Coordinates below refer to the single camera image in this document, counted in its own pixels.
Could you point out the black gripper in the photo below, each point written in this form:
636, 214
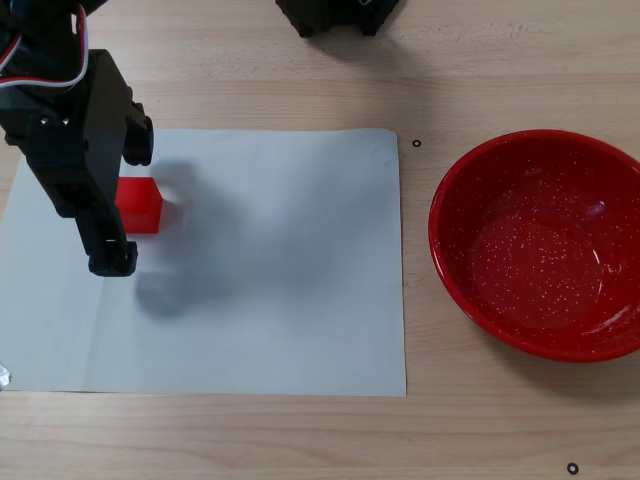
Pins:
70, 167

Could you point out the red plastic cube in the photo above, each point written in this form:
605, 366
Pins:
142, 205

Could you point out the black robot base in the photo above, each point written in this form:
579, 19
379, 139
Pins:
340, 15

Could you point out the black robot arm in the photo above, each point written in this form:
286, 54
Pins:
45, 45

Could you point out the red speckled enamel bowl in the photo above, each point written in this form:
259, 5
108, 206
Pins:
530, 280

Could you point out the white paper sheet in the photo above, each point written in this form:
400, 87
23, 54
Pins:
280, 300

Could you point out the grey tape piece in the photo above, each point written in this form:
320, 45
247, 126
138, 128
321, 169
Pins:
4, 376

